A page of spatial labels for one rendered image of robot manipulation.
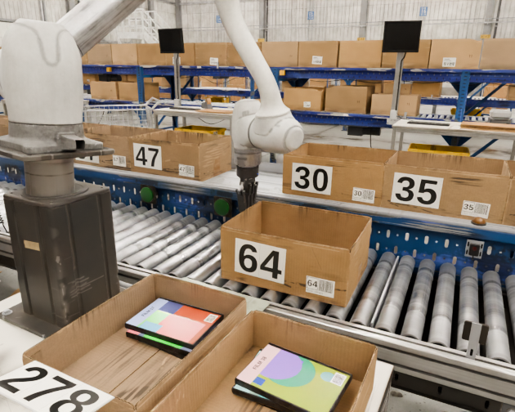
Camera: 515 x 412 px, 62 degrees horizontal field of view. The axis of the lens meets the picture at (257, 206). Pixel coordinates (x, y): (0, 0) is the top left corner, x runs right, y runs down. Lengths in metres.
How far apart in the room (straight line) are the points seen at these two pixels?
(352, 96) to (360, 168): 4.40
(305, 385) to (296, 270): 0.42
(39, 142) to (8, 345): 0.48
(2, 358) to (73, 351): 0.17
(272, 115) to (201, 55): 6.02
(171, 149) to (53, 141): 0.97
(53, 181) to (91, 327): 0.34
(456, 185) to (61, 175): 1.20
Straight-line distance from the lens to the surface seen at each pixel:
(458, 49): 6.05
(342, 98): 6.01
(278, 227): 1.51
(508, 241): 1.56
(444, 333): 1.19
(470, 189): 1.57
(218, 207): 1.77
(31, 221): 1.10
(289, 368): 0.91
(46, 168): 1.07
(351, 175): 1.61
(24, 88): 1.04
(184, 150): 1.90
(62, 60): 1.04
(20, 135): 1.06
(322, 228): 1.45
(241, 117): 1.35
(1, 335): 1.23
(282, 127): 1.20
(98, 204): 1.12
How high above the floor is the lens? 1.37
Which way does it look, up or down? 18 degrees down
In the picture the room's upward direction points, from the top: 1 degrees clockwise
